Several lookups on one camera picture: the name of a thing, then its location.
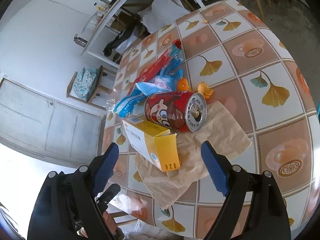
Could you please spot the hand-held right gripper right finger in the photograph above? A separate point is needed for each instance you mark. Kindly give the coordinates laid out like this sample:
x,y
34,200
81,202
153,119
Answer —
x,y
215,170

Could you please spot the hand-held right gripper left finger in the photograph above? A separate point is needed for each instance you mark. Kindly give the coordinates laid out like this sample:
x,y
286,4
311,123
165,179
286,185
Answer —
x,y
107,165

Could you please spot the yellow white carton box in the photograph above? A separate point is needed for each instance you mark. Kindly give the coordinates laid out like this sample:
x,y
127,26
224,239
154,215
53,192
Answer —
x,y
162,152

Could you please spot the red drink can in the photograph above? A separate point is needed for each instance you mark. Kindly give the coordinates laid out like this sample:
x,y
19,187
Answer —
x,y
172,110

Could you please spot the blue wrapper pink print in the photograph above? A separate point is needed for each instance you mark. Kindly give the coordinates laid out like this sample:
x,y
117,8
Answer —
x,y
162,82

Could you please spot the red snack packet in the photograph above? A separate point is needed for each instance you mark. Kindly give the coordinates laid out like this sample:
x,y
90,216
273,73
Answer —
x,y
155,67

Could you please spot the person's left hand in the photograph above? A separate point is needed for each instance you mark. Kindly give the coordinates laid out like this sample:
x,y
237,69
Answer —
x,y
110,222

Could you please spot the crumpled brown paper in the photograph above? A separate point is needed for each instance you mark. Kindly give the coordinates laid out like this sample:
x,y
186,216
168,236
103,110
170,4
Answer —
x,y
220,135

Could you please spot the crumpled clear plastic wrap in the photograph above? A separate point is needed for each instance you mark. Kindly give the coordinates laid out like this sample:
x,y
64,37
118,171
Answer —
x,y
112,105

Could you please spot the light blue wrapper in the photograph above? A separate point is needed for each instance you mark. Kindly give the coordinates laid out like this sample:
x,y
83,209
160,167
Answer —
x,y
130,102

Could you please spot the flat orange peel piece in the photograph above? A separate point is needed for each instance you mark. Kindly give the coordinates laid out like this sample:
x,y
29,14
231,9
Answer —
x,y
205,91

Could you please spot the light wooden chair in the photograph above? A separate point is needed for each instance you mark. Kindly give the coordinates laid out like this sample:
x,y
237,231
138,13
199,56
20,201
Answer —
x,y
98,85

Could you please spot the white panel door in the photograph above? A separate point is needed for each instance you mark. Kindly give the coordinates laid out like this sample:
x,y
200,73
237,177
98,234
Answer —
x,y
37,120

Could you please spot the patterned teal cushion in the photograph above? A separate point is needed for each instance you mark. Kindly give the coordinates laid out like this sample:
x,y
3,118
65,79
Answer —
x,y
83,82

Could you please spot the blue red strip wrapper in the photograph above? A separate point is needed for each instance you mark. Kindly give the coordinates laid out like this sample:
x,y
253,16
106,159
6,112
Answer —
x,y
172,60

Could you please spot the dark cloth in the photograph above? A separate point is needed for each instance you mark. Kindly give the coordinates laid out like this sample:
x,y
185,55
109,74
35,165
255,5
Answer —
x,y
117,42

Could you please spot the metal flask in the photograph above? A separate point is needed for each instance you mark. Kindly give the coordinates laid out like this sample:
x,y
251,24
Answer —
x,y
81,40

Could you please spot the white table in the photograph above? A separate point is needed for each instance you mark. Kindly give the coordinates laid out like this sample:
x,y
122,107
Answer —
x,y
105,17

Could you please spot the white sack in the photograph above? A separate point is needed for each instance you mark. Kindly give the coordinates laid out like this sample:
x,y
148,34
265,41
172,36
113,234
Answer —
x,y
165,12

